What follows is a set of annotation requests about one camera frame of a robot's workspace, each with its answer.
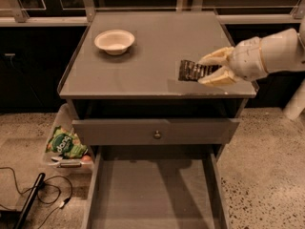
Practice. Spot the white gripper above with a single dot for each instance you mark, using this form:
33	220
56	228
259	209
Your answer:
246	60

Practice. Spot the black rxbar chocolate wrapper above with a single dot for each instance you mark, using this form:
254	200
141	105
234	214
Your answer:
191	71

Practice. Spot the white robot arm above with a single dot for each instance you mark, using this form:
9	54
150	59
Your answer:
284	51

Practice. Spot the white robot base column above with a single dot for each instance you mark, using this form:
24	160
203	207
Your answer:
296	104

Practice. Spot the brass drawer knob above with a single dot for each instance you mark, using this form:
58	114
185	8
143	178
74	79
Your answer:
157	135

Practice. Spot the grey top drawer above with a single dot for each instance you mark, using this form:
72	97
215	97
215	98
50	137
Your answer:
140	131

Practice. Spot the grey drawer cabinet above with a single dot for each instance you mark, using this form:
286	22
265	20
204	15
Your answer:
142	83

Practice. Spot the grey open middle drawer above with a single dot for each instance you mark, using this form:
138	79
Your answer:
174	187

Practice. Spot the white paper bowl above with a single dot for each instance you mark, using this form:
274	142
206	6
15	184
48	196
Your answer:
114	42

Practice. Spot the orange round fruit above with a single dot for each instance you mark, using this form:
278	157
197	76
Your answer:
86	158

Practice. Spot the green snack bag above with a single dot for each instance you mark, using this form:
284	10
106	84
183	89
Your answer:
65	143

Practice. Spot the clear plastic bin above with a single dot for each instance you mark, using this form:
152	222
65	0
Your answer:
55	160

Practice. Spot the black flat bar device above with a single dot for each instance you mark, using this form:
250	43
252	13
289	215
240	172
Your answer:
29	201

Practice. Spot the metal railing frame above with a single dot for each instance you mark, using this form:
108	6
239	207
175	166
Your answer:
18	13

